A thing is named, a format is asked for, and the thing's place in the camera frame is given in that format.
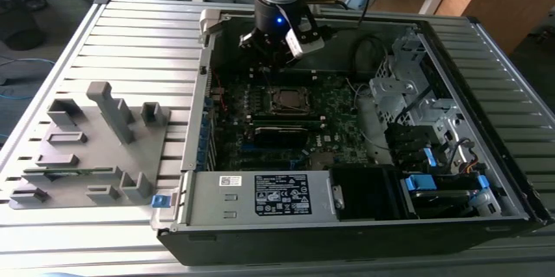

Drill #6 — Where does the black PC case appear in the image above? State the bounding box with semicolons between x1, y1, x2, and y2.
149;7;555;267

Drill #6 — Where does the silver metal drive cage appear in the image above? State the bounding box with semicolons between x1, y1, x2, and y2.
367;27;476;174

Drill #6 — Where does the metal socket cover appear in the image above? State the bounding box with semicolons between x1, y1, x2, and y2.
271;86;312;114

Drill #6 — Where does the black graphics card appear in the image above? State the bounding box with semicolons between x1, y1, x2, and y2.
252;125;312;150

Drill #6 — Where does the black round bin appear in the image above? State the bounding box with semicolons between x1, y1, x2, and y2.
3;10;49;52

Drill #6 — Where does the finned chipset heatsink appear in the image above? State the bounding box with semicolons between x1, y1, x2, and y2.
309;152;336;168

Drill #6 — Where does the black disk wire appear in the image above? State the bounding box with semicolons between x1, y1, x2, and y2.
448;137;475;169

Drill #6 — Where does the green RAM stick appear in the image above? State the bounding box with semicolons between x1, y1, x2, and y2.
24;166;115;181

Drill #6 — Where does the black plastic fan shroud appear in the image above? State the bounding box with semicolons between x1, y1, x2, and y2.
328;165;409;222

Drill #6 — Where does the pale blue floor cable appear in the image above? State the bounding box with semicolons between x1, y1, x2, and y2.
0;57;59;101

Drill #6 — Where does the blue disk carrier handle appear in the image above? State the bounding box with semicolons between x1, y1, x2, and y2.
420;147;437;168

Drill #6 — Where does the silver CPU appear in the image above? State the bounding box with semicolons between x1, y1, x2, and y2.
276;90;304;109

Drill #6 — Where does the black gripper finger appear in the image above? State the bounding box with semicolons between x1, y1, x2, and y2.
272;36;297;70
237;28;279;70

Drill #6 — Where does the grey case latch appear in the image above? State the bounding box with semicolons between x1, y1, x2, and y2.
197;8;221;46

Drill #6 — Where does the silver power supply unit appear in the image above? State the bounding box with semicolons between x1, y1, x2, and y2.
172;169;344;226

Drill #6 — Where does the grey parts rack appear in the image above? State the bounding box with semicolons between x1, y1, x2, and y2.
7;81;173;210

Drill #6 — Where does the wooden cabinet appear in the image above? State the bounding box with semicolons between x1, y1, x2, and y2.
435;0;555;59

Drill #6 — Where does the looped black case cable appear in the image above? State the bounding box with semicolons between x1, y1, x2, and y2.
351;35;388;78

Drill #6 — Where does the hard disk in blue carrier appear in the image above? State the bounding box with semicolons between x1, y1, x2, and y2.
399;174;496;219

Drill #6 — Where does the black disk bay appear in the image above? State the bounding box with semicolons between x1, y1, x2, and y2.
383;123;440;169

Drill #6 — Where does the green motherboard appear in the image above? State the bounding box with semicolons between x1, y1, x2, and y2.
207;68;393;173

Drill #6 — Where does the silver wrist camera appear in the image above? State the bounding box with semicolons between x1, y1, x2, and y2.
283;25;327;59

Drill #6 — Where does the orange yellow wire bundle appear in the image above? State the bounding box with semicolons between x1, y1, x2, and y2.
460;159;483;174

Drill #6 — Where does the blue case latch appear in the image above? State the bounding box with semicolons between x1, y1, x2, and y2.
149;194;172;209

